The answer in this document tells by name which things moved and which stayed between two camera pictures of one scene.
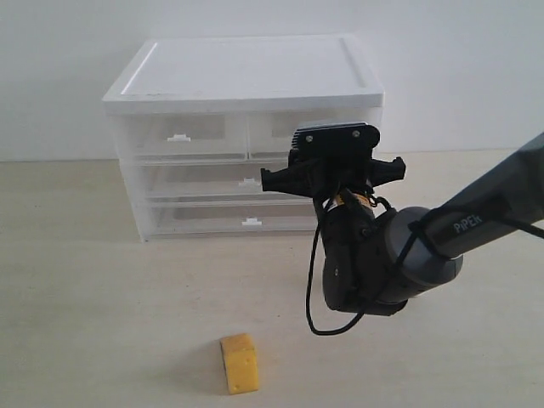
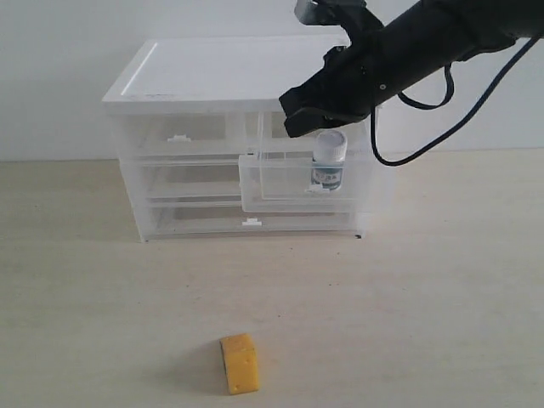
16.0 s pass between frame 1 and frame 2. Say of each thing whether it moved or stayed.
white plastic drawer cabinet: stayed
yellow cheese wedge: stayed
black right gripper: moved
